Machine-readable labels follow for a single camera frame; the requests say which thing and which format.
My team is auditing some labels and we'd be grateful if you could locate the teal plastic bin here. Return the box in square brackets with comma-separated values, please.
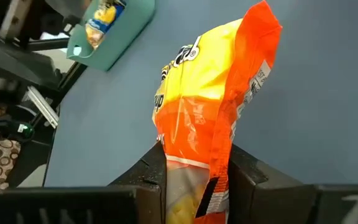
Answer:
[66, 0, 157, 72]

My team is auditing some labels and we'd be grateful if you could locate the orange Maruchan noodle pack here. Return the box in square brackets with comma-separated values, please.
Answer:
[152, 0, 283, 224]

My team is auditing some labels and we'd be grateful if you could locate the silver metal rail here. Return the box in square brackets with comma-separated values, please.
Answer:
[26, 86, 60, 129]

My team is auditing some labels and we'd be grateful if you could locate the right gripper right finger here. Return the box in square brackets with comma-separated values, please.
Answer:
[227, 144, 358, 224]

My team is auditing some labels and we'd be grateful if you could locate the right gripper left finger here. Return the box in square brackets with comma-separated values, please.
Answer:
[0, 142, 167, 224]

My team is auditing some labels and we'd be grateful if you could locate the black device green light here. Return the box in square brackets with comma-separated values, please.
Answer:
[0, 114, 35, 141]

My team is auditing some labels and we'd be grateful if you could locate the blue Maruchan noodle pack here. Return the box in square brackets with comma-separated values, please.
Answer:
[85, 0, 126, 50]

